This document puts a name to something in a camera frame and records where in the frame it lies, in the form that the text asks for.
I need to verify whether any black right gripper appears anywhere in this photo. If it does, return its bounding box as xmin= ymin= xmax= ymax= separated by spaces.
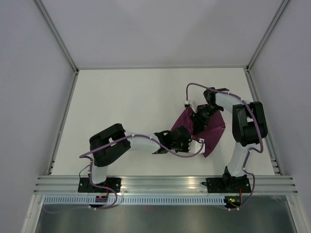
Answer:
xmin=190 ymin=104 xmax=223 ymax=135

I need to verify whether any purple cloth napkin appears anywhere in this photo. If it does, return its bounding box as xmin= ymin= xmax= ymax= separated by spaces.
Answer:
xmin=171 ymin=108 xmax=225 ymax=158

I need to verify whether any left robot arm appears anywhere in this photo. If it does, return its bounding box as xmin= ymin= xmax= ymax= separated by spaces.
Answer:
xmin=89 ymin=123 xmax=192 ymax=192

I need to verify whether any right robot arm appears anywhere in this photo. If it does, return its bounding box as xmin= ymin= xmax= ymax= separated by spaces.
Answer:
xmin=190 ymin=87 xmax=268 ymax=192

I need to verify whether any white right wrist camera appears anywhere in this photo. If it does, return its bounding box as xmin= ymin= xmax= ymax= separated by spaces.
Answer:
xmin=184 ymin=100 xmax=198 ymax=113

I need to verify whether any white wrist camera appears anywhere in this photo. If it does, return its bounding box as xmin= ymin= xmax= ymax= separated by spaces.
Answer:
xmin=189 ymin=138 xmax=205 ymax=154
xmin=184 ymin=100 xmax=198 ymax=113

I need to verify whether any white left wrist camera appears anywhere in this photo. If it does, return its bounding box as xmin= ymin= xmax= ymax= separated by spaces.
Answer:
xmin=189 ymin=138 xmax=205 ymax=154

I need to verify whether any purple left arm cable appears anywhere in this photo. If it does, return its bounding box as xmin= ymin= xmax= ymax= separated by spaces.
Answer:
xmin=43 ymin=134 xmax=206 ymax=214

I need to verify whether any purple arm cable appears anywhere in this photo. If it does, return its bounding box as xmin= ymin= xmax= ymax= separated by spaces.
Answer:
xmin=43 ymin=134 xmax=206 ymax=214
xmin=185 ymin=83 xmax=265 ymax=211

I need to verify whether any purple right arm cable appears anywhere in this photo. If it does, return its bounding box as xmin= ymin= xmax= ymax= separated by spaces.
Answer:
xmin=185 ymin=83 xmax=265 ymax=211

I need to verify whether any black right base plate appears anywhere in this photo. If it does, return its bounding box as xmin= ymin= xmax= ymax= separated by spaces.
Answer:
xmin=202 ymin=178 xmax=251 ymax=194

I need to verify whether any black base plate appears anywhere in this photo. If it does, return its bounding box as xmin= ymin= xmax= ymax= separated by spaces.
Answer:
xmin=202 ymin=178 xmax=251 ymax=194
xmin=78 ymin=178 xmax=121 ymax=193

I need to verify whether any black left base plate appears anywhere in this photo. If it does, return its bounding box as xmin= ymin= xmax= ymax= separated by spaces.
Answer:
xmin=78 ymin=178 xmax=121 ymax=193

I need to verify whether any aluminium front rail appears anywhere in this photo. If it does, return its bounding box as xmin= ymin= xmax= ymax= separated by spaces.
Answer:
xmin=33 ymin=175 xmax=298 ymax=196

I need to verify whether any aluminium right frame post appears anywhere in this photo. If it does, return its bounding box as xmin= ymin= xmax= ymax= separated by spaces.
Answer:
xmin=244 ymin=0 xmax=292 ymax=73

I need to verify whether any aluminium frame post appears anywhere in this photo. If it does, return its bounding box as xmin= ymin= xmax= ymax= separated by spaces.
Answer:
xmin=244 ymin=0 xmax=292 ymax=73
xmin=33 ymin=0 xmax=80 ymax=75

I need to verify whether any white slotted cable duct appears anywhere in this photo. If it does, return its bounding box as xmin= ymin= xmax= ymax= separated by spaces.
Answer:
xmin=43 ymin=195 xmax=225 ymax=205

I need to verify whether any aluminium left frame post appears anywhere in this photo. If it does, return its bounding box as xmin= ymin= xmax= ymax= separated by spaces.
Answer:
xmin=33 ymin=0 xmax=80 ymax=75

